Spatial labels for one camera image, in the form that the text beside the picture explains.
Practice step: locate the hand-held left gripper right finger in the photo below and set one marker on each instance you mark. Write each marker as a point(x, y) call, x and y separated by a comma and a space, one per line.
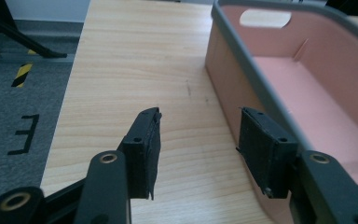
point(265, 155)

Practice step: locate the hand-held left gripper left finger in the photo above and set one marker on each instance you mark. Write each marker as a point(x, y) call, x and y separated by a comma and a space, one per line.
point(143, 155)

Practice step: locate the pink plastic basket grey rim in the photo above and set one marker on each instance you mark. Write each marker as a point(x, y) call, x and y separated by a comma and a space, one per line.
point(317, 93)

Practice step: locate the black floor tape marking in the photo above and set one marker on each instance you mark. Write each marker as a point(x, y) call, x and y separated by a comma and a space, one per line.
point(28, 133)

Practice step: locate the yellow black striped floor tape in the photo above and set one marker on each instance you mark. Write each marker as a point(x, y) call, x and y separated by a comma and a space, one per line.
point(21, 74)

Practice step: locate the black metal stand leg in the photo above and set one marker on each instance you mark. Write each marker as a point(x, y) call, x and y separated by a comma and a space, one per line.
point(18, 37)

